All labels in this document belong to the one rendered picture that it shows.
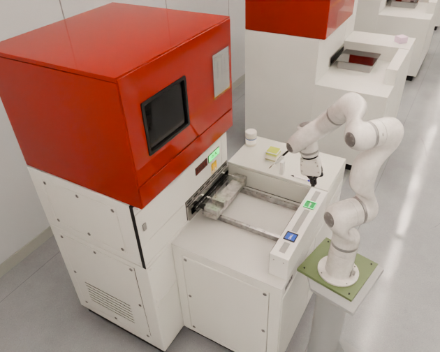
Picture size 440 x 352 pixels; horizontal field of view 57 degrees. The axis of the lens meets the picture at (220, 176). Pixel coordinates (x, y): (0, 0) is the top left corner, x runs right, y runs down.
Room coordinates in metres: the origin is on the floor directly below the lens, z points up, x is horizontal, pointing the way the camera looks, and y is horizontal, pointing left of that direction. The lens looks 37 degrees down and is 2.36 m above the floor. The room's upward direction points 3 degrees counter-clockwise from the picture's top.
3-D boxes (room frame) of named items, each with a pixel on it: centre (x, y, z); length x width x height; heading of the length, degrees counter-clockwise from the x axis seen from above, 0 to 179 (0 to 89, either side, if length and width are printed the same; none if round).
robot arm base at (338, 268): (1.26, -0.54, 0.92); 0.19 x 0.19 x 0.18
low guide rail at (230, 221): (1.60, -0.11, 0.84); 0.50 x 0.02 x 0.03; 58
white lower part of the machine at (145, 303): (1.87, 0.46, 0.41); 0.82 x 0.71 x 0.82; 148
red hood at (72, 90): (1.85, 0.44, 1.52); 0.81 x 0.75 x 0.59; 148
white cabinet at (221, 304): (1.74, -0.25, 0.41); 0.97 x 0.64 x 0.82; 148
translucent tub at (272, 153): (2.02, -0.33, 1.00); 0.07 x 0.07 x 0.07; 59
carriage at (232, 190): (1.81, -0.03, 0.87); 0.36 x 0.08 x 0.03; 148
